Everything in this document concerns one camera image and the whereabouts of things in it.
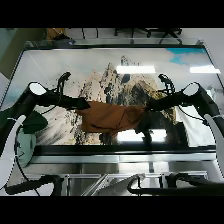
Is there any dark green garment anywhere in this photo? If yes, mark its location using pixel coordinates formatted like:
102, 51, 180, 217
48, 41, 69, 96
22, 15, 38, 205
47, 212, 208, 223
20, 110, 49, 135

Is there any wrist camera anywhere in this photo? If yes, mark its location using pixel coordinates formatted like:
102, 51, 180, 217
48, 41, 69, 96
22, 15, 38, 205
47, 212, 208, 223
157, 73, 176, 96
55, 71, 73, 98

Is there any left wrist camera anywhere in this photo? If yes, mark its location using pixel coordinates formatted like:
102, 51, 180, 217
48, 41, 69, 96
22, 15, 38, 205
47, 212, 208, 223
55, 71, 73, 98

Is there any white garment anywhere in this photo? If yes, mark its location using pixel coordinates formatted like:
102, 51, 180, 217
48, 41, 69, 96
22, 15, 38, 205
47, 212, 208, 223
175, 105, 217, 147

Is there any black cable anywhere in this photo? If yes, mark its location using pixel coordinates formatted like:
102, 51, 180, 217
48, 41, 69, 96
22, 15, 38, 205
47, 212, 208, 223
177, 105, 205, 123

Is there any pale green garment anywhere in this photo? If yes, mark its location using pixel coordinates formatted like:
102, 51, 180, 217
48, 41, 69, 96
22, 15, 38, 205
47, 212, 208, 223
14, 128, 37, 168

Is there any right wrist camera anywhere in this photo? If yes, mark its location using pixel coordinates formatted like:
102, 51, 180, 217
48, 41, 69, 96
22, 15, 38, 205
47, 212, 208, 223
157, 73, 176, 96

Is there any silver frame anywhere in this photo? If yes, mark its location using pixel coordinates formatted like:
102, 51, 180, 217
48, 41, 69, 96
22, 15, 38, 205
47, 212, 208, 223
19, 152, 224, 197

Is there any brown T-shirt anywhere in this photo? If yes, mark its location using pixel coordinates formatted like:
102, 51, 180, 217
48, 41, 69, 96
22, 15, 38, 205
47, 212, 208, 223
75, 100, 148, 135

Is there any black office chair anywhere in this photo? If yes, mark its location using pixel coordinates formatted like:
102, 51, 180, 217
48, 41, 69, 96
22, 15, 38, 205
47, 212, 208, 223
146, 27, 183, 38
114, 27, 152, 38

